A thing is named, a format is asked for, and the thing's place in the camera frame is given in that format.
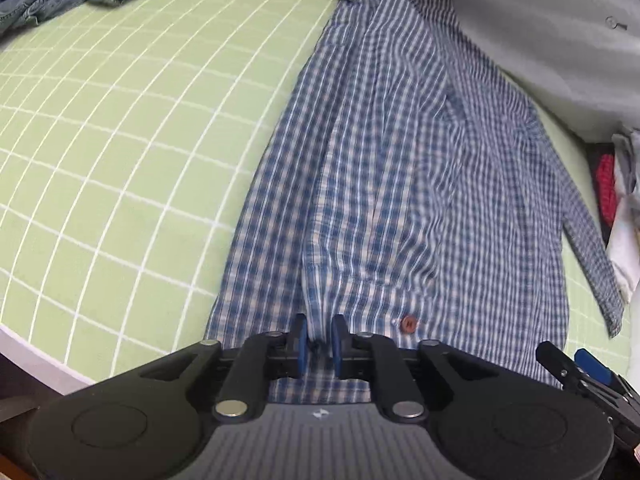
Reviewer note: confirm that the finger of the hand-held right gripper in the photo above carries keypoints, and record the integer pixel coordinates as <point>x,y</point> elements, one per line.
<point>592,365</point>
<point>552,360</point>

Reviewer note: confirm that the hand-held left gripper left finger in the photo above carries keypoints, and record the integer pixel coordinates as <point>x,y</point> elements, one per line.
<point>300,345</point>

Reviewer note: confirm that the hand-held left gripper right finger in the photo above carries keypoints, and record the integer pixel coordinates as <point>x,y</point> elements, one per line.
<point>339,345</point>

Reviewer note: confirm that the blue plaid shirt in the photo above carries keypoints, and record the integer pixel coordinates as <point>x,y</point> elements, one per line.
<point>400,160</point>

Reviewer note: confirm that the red cloth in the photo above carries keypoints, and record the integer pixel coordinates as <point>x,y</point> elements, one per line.
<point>606,185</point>

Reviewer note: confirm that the white carrot print sheet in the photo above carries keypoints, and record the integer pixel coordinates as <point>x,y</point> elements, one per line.
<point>550,35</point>

